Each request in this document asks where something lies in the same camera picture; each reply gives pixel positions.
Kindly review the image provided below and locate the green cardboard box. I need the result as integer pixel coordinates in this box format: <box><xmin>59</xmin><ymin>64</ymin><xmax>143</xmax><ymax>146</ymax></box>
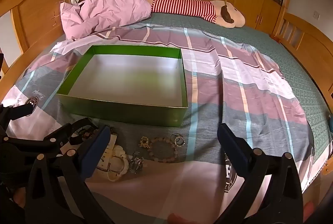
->
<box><xmin>56</xmin><ymin>44</ymin><xmax>188</xmax><ymax>128</ymax></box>

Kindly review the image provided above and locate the wooden bed footboard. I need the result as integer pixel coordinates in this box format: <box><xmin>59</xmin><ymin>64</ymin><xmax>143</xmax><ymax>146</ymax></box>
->
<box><xmin>271</xmin><ymin>13</ymin><xmax>333</xmax><ymax>102</ymax></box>

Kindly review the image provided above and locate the wooden bed headboard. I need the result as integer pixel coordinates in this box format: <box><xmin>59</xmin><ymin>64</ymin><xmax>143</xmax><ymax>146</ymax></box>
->
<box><xmin>0</xmin><ymin>0</ymin><xmax>116</xmax><ymax>100</ymax></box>

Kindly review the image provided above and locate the pink quilt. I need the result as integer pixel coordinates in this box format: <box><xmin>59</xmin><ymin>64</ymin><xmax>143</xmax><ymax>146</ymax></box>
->
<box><xmin>60</xmin><ymin>0</ymin><xmax>153</xmax><ymax>40</ymax></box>

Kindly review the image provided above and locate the green woven bed mat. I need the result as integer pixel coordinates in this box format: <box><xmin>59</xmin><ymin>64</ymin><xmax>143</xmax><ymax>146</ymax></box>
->
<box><xmin>140</xmin><ymin>12</ymin><xmax>333</xmax><ymax>164</ymax></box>

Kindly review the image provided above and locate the plush dog in striped shirt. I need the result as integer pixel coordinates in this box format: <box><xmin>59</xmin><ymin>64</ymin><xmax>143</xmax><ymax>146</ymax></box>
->
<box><xmin>139</xmin><ymin>0</ymin><xmax>246</xmax><ymax>29</ymax></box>

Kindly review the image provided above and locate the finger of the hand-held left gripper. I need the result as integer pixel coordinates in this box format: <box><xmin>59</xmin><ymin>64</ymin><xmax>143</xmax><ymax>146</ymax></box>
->
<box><xmin>44</xmin><ymin>117</ymin><xmax>98</xmax><ymax>154</ymax></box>
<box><xmin>0</xmin><ymin>103</ymin><xmax>35</xmax><ymax>120</ymax></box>

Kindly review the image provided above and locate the pink bead bracelet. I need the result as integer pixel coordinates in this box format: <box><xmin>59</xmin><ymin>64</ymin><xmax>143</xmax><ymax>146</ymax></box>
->
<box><xmin>148</xmin><ymin>136</ymin><xmax>180</xmax><ymax>163</ymax></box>

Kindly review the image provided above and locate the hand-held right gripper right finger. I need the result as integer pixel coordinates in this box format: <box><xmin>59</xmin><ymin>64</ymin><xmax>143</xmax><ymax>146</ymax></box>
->
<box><xmin>217</xmin><ymin>124</ymin><xmax>304</xmax><ymax>224</ymax></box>

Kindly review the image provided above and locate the white strap watch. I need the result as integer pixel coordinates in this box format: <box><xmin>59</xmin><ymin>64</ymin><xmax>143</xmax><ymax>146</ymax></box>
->
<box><xmin>97</xmin><ymin>133</ymin><xmax>131</xmax><ymax>182</ymax></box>

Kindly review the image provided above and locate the clear crystal bead bracelet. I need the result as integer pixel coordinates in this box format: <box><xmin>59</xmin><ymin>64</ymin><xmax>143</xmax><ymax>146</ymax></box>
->
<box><xmin>129</xmin><ymin>152</ymin><xmax>145</xmax><ymax>173</ymax></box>

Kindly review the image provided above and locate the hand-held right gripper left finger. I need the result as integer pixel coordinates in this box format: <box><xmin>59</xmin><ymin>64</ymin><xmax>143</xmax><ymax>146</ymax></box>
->
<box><xmin>25</xmin><ymin>125</ymin><xmax>112</xmax><ymax>224</ymax></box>

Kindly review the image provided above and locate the dark bead bracelet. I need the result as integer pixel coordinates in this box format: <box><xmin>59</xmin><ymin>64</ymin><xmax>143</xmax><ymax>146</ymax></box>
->
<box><xmin>74</xmin><ymin>127</ymin><xmax>101</xmax><ymax>142</ymax></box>

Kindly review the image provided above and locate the silver bangle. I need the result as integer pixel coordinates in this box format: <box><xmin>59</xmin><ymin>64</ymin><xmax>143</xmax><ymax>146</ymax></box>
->
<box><xmin>97</xmin><ymin>157</ymin><xmax>125</xmax><ymax>174</ymax></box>

